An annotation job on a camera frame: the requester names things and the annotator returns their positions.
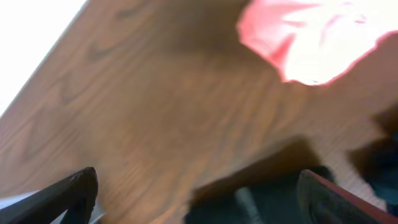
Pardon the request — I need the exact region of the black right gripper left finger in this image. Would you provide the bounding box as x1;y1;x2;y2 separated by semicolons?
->
1;167;98;224

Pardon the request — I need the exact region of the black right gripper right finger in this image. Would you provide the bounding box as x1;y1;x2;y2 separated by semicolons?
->
297;170;397;224

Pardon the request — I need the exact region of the black garment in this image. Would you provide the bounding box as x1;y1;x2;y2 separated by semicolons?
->
183;166;336;224

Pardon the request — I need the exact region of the pink garment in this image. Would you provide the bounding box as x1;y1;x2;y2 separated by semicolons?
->
236;0;397;86

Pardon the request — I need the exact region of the dark teal folded garment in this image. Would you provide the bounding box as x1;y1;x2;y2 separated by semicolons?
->
348;104;397;217

